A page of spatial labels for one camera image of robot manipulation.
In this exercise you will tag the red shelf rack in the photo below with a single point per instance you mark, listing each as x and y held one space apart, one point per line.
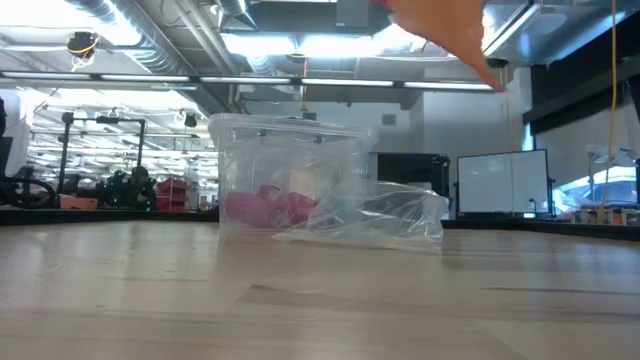
172 192

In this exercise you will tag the clear plastic storage bin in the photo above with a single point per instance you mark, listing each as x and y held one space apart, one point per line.
290 150

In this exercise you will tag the orange box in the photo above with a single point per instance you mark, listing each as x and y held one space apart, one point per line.
80 202

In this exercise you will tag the black robot rig frame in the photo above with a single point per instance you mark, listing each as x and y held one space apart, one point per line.
65 150

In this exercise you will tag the white board black frame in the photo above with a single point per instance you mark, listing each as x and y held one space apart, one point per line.
500 182

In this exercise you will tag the black security camera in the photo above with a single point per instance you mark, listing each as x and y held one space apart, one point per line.
497 63

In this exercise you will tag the person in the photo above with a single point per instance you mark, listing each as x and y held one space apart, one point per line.
137 187

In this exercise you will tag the long ceiling light bar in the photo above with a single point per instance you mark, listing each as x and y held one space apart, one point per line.
150 78

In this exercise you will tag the clear zip bag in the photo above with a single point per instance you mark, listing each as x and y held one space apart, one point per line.
380 215

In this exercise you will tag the black cabinet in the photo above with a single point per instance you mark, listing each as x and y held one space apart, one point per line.
410 172

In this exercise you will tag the pink bandage roll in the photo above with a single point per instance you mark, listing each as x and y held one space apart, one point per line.
250 210

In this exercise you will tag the orange elastic bandage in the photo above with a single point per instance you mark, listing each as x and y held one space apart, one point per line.
450 25

